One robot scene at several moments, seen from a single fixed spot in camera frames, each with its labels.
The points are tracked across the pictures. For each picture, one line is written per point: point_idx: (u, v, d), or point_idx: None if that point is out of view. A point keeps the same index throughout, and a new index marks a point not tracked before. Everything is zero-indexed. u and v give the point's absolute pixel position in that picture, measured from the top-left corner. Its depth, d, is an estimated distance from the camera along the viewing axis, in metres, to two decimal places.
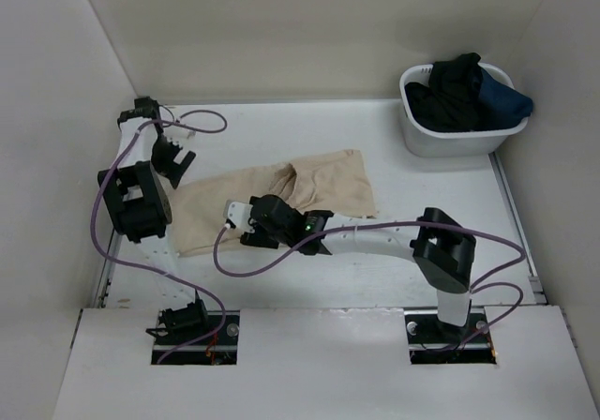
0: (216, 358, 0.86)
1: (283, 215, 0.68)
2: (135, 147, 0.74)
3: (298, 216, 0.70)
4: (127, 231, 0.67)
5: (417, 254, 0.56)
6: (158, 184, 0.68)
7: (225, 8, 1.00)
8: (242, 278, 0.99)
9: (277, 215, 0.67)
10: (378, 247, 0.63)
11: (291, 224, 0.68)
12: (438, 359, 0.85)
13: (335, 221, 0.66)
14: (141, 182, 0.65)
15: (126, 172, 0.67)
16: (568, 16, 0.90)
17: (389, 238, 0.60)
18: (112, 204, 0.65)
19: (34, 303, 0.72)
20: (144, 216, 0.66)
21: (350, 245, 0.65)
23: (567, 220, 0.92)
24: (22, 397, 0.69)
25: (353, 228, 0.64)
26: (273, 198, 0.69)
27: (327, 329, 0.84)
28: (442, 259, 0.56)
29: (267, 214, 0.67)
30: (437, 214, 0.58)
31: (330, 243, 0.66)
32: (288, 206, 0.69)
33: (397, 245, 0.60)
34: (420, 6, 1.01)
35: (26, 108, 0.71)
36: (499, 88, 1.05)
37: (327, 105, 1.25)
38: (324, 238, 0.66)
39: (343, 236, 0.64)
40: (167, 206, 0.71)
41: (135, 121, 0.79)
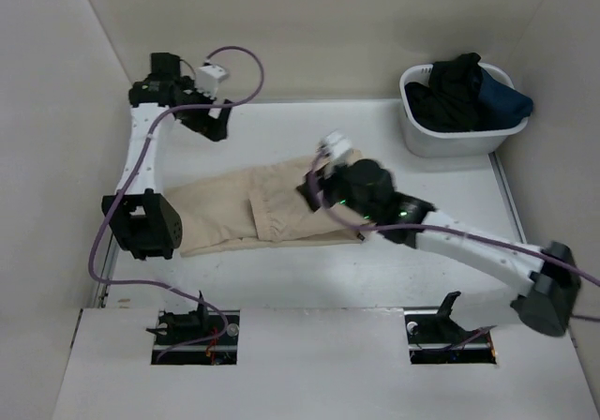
0: (216, 358, 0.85)
1: (385, 193, 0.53)
2: (144, 158, 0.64)
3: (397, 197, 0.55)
4: (133, 251, 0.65)
5: (540, 292, 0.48)
6: (169, 210, 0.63)
7: (225, 8, 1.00)
8: (242, 278, 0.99)
9: (377, 188, 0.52)
10: (478, 262, 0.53)
11: (386, 204, 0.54)
12: (438, 359, 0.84)
13: (437, 219, 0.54)
14: (151, 216, 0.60)
15: (134, 198, 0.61)
16: (568, 15, 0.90)
17: (503, 260, 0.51)
18: (119, 229, 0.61)
19: (34, 303, 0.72)
20: (152, 242, 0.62)
21: (442, 249, 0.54)
23: (567, 220, 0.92)
24: (22, 397, 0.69)
25: (461, 234, 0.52)
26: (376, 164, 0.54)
27: (328, 330, 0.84)
28: (561, 302, 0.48)
29: (372, 183, 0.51)
30: (560, 249, 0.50)
31: (426, 240, 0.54)
32: (388, 184, 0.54)
33: (509, 272, 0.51)
34: (420, 6, 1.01)
35: (27, 108, 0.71)
36: (499, 88, 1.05)
37: (327, 105, 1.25)
38: (425, 233, 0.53)
39: (447, 240, 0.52)
40: (176, 226, 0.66)
41: (149, 112, 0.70)
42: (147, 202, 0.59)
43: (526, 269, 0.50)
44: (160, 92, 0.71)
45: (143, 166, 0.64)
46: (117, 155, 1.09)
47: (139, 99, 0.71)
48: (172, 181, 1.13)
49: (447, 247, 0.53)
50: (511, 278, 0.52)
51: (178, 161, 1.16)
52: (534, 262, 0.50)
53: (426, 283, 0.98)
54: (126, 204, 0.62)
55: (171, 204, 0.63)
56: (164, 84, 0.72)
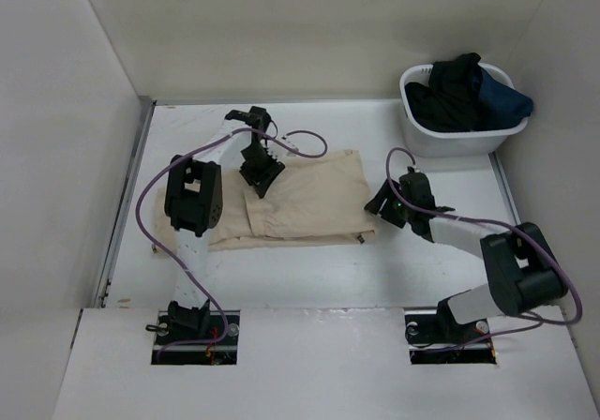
0: (216, 357, 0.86)
1: (421, 192, 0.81)
2: (218, 146, 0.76)
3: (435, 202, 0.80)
4: (172, 217, 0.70)
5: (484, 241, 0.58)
6: (218, 188, 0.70)
7: (225, 7, 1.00)
8: (242, 279, 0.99)
9: (414, 186, 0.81)
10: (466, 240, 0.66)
11: (419, 202, 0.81)
12: (438, 359, 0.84)
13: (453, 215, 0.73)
14: (204, 180, 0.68)
15: (197, 165, 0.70)
16: (569, 15, 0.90)
17: (475, 229, 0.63)
18: (172, 188, 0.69)
19: (34, 303, 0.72)
20: (191, 209, 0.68)
21: (449, 231, 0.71)
23: (567, 221, 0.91)
24: (22, 398, 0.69)
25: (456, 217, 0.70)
26: (426, 177, 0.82)
27: (328, 329, 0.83)
28: (506, 259, 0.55)
29: (412, 181, 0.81)
30: (532, 230, 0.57)
31: (436, 225, 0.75)
32: (427, 188, 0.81)
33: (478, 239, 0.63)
34: (420, 5, 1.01)
35: (26, 108, 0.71)
36: (499, 88, 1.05)
37: (327, 105, 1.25)
38: (433, 219, 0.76)
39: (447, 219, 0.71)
40: (218, 211, 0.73)
41: (234, 122, 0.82)
42: (207, 168, 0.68)
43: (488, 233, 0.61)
44: (248, 119, 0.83)
45: (216, 149, 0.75)
46: (115, 154, 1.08)
47: (231, 116, 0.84)
48: None
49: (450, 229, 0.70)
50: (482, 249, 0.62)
51: None
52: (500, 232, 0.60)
53: (426, 283, 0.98)
54: (187, 171, 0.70)
55: (221, 186, 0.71)
56: (255, 116, 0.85)
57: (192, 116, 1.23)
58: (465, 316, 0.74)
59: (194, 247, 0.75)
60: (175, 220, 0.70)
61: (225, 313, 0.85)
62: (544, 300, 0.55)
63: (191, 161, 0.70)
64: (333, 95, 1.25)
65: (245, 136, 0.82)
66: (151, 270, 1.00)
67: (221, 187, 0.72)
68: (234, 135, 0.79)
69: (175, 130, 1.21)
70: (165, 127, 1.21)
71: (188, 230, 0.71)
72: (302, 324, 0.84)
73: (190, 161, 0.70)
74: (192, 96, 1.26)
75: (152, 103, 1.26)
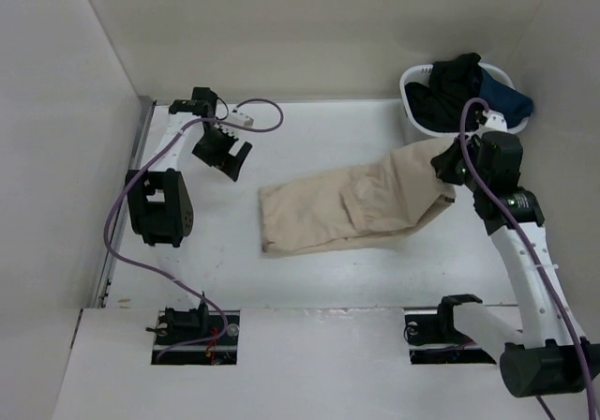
0: (216, 357, 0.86)
1: (503, 164, 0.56)
2: (172, 148, 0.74)
3: (510, 184, 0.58)
4: (143, 233, 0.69)
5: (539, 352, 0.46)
6: (184, 196, 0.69)
7: (226, 8, 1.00)
8: (242, 279, 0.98)
9: (502, 155, 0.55)
10: (522, 292, 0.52)
11: (497, 177, 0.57)
12: (439, 359, 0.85)
13: (529, 231, 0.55)
14: (167, 193, 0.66)
15: (155, 176, 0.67)
16: (570, 16, 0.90)
17: (544, 307, 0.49)
18: (135, 205, 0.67)
19: (35, 303, 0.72)
20: (162, 223, 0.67)
21: (511, 260, 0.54)
23: (568, 221, 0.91)
24: (22, 397, 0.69)
25: (536, 263, 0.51)
26: (518, 145, 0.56)
27: (329, 328, 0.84)
28: (546, 377, 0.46)
29: (498, 145, 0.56)
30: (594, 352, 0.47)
31: (504, 239, 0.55)
32: (517, 163, 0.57)
33: (537, 323, 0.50)
34: (421, 6, 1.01)
35: (27, 109, 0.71)
36: (499, 88, 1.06)
37: (327, 105, 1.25)
38: (505, 228, 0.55)
39: (520, 255, 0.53)
40: (189, 217, 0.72)
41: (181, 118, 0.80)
42: (166, 177, 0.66)
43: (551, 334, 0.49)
44: (194, 107, 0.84)
45: (170, 152, 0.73)
46: (114, 154, 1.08)
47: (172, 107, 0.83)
48: None
49: (517, 262, 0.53)
50: (531, 327, 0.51)
51: None
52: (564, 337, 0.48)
53: (427, 283, 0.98)
54: (146, 183, 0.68)
55: (186, 190, 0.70)
56: (201, 103, 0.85)
57: None
58: (464, 325, 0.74)
59: (175, 257, 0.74)
60: (148, 236, 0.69)
61: (225, 312, 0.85)
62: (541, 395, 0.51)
63: (148, 173, 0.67)
64: (333, 94, 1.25)
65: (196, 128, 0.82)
66: (151, 270, 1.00)
67: (187, 192, 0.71)
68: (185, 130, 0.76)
69: None
70: (165, 127, 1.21)
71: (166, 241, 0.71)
72: (301, 324, 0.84)
73: (147, 173, 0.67)
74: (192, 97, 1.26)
75: (152, 103, 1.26)
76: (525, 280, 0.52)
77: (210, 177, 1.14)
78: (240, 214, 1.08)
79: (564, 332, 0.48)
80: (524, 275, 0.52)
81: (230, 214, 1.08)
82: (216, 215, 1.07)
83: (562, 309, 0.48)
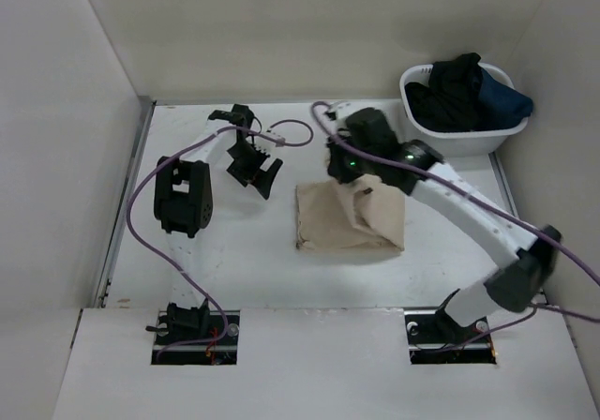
0: (216, 357, 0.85)
1: (381, 131, 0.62)
2: (205, 145, 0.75)
3: (397, 146, 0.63)
4: (161, 220, 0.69)
5: (519, 264, 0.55)
6: (208, 188, 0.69)
7: (225, 8, 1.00)
8: (242, 280, 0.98)
9: (373, 125, 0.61)
10: (471, 223, 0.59)
11: (382, 146, 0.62)
12: (438, 358, 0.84)
13: (440, 172, 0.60)
14: (192, 182, 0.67)
15: (184, 166, 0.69)
16: (569, 15, 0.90)
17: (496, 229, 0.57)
18: (160, 189, 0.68)
19: (34, 303, 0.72)
20: (183, 211, 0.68)
21: (442, 203, 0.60)
23: (567, 221, 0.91)
24: (22, 397, 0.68)
25: (464, 194, 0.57)
26: (379, 112, 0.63)
27: (329, 329, 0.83)
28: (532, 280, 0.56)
29: (364, 122, 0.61)
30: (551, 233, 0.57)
31: (427, 191, 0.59)
32: (387, 126, 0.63)
33: (499, 243, 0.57)
34: (421, 6, 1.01)
35: (26, 109, 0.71)
36: (499, 88, 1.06)
37: (327, 105, 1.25)
38: (425, 182, 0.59)
39: (448, 197, 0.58)
40: (209, 210, 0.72)
41: (219, 123, 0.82)
42: (195, 168, 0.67)
43: (514, 245, 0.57)
44: (231, 117, 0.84)
45: (202, 148, 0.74)
46: (114, 154, 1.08)
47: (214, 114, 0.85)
48: None
49: (450, 205, 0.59)
50: (495, 248, 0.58)
51: None
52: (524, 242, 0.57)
53: (426, 283, 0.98)
54: (174, 172, 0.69)
55: (211, 184, 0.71)
56: (237, 114, 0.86)
57: (192, 117, 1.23)
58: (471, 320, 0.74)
59: (187, 247, 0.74)
60: (165, 223, 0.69)
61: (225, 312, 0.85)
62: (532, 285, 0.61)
63: (178, 161, 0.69)
64: (333, 94, 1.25)
65: (230, 135, 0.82)
66: (151, 270, 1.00)
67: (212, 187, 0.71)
68: (220, 133, 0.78)
69: (174, 130, 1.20)
70: (165, 127, 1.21)
71: (181, 231, 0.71)
72: (301, 324, 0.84)
73: (178, 161, 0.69)
74: (192, 97, 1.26)
75: (152, 103, 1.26)
76: (466, 213, 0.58)
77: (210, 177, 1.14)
78: (240, 214, 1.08)
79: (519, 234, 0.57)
80: (462, 210, 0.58)
81: (230, 214, 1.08)
82: (216, 216, 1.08)
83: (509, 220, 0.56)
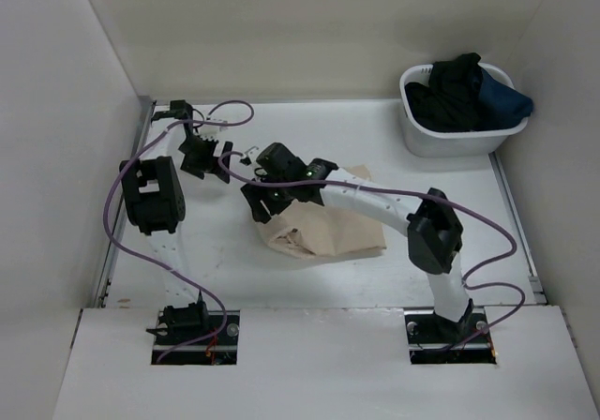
0: (216, 357, 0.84)
1: (285, 158, 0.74)
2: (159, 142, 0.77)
3: (303, 170, 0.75)
4: (141, 223, 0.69)
5: (411, 227, 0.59)
6: (176, 179, 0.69)
7: (224, 9, 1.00)
8: (242, 281, 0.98)
9: (277, 157, 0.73)
10: (370, 210, 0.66)
11: (288, 171, 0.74)
12: (439, 358, 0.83)
13: (337, 177, 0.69)
14: (159, 177, 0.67)
15: (146, 165, 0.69)
16: (569, 16, 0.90)
17: (387, 204, 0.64)
18: (129, 194, 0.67)
19: (35, 303, 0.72)
20: (159, 207, 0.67)
21: (345, 201, 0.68)
23: (567, 221, 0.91)
24: (22, 397, 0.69)
25: (355, 187, 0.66)
26: (280, 145, 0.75)
27: (327, 329, 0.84)
28: (431, 239, 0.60)
29: (268, 155, 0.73)
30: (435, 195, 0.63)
31: (328, 194, 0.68)
32: (288, 153, 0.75)
33: (395, 216, 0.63)
34: (421, 6, 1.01)
35: (26, 109, 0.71)
36: (499, 88, 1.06)
37: (327, 105, 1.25)
38: (323, 188, 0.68)
39: (345, 194, 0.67)
40: (182, 203, 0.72)
41: (165, 121, 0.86)
42: (158, 163, 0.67)
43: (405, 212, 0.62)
44: (174, 113, 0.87)
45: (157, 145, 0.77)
46: (114, 154, 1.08)
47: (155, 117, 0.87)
48: None
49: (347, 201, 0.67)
50: (397, 223, 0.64)
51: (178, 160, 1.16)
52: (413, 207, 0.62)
53: (426, 283, 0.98)
54: (138, 174, 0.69)
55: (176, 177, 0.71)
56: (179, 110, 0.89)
57: None
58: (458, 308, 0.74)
59: (172, 245, 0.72)
60: (146, 225, 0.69)
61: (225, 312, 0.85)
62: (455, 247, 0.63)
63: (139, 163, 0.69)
64: (333, 95, 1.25)
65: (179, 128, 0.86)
66: (151, 270, 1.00)
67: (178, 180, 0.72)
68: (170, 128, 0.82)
69: None
70: None
71: (161, 229, 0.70)
72: (301, 323, 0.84)
73: (139, 163, 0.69)
74: (193, 97, 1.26)
75: (152, 103, 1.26)
76: (362, 202, 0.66)
77: (210, 177, 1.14)
78: (239, 214, 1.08)
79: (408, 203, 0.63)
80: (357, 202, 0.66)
81: (229, 214, 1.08)
82: (216, 216, 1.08)
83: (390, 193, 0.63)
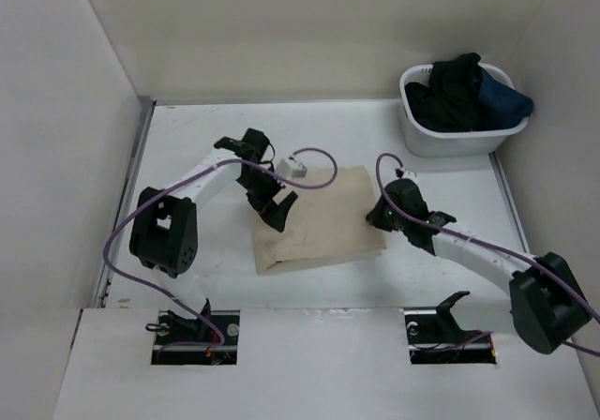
0: (216, 357, 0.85)
1: (412, 201, 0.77)
2: (198, 180, 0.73)
3: (425, 214, 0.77)
4: (139, 256, 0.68)
5: (515, 282, 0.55)
6: (190, 231, 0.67)
7: (224, 9, 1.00)
8: (242, 281, 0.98)
9: (405, 195, 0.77)
10: (478, 262, 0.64)
11: (412, 212, 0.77)
12: (438, 358, 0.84)
13: (453, 227, 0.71)
14: (174, 221, 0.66)
15: (170, 202, 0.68)
16: (569, 16, 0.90)
17: (495, 259, 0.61)
18: (141, 225, 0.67)
19: (35, 304, 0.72)
20: (158, 250, 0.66)
21: (455, 250, 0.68)
23: (567, 221, 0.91)
24: (22, 397, 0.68)
25: (466, 237, 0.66)
26: (413, 185, 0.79)
27: (328, 330, 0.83)
28: (539, 302, 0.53)
29: (399, 190, 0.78)
30: (557, 262, 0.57)
31: (440, 242, 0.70)
32: (418, 197, 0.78)
33: (502, 273, 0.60)
34: (422, 6, 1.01)
35: (25, 110, 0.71)
36: (499, 88, 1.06)
37: (327, 105, 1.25)
38: (436, 235, 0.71)
39: (456, 243, 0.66)
40: (191, 252, 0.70)
41: (224, 153, 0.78)
42: (180, 205, 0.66)
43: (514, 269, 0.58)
44: (239, 150, 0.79)
45: (195, 184, 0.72)
46: (114, 154, 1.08)
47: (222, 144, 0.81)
48: (172, 179, 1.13)
49: (456, 248, 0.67)
50: (503, 283, 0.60)
51: (178, 160, 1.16)
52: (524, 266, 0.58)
53: (426, 283, 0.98)
54: (159, 205, 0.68)
55: (196, 225, 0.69)
56: (248, 147, 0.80)
57: (192, 117, 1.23)
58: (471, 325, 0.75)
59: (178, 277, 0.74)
60: (142, 261, 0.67)
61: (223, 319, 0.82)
62: (573, 331, 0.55)
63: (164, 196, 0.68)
64: (334, 95, 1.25)
65: (234, 168, 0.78)
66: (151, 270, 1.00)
67: (197, 227, 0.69)
68: (219, 167, 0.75)
69: (174, 130, 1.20)
70: (164, 127, 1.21)
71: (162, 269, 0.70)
72: (302, 324, 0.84)
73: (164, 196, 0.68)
74: (192, 97, 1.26)
75: (152, 103, 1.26)
76: (472, 252, 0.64)
77: None
78: (239, 214, 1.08)
79: (520, 263, 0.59)
80: (465, 250, 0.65)
81: (229, 215, 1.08)
82: (216, 216, 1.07)
83: (500, 248, 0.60)
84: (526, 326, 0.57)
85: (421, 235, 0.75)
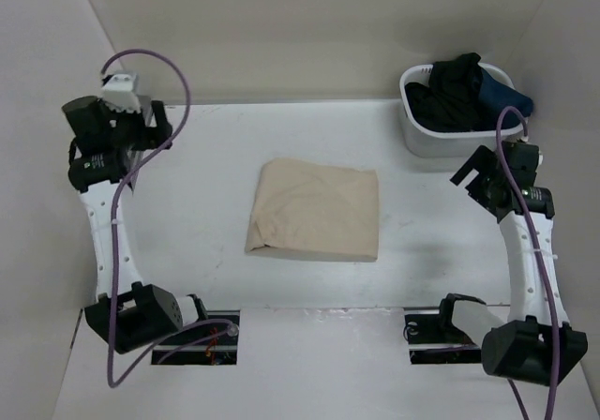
0: (216, 358, 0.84)
1: (521, 160, 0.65)
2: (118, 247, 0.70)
3: (527, 185, 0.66)
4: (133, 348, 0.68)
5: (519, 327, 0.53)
6: (161, 296, 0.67)
7: (223, 9, 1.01)
8: (242, 281, 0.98)
9: (519, 154, 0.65)
10: (518, 271, 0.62)
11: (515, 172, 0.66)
12: (438, 359, 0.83)
13: (538, 220, 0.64)
14: (147, 307, 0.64)
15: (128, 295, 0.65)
16: (569, 17, 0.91)
17: (532, 290, 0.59)
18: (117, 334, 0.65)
19: (35, 303, 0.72)
20: (154, 332, 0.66)
21: (514, 245, 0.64)
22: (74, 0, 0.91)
23: (566, 221, 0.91)
24: (22, 397, 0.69)
25: (534, 247, 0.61)
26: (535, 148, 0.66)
27: (327, 330, 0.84)
28: (518, 352, 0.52)
29: (515, 143, 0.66)
30: (575, 345, 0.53)
31: (510, 221, 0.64)
32: (530, 162, 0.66)
33: (523, 301, 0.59)
34: (422, 6, 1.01)
35: (25, 110, 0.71)
36: (499, 88, 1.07)
37: (327, 105, 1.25)
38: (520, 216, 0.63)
39: (522, 239, 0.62)
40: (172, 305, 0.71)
41: (102, 197, 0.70)
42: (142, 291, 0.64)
43: (532, 312, 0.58)
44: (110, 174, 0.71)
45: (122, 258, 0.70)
46: None
47: (86, 184, 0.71)
48: (172, 179, 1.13)
49: (517, 244, 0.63)
50: (517, 307, 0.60)
51: (177, 160, 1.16)
52: (547, 319, 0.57)
53: (425, 283, 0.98)
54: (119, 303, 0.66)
55: (159, 289, 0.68)
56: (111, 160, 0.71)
57: (192, 118, 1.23)
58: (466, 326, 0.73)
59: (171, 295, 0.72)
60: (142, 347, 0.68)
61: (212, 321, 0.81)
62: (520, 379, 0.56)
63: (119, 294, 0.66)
64: (333, 95, 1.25)
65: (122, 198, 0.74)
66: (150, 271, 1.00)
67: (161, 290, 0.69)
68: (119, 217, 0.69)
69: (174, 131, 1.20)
70: None
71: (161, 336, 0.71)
72: (302, 323, 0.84)
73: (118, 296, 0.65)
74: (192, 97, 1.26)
75: None
76: (522, 261, 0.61)
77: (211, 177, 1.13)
78: (240, 214, 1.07)
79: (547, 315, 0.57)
80: (521, 254, 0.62)
81: (229, 215, 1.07)
82: (215, 216, 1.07)
83: (548, 292, 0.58)
84: (492, 341, 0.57)
85: (503, 194, 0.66)
